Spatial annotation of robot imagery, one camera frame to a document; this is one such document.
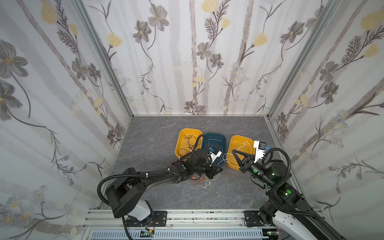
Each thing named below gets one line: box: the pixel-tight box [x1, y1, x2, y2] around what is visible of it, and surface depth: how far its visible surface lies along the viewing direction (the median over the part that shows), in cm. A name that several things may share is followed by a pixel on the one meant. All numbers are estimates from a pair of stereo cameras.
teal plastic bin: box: [202, 133, 227, 165], surface depth 106 cm
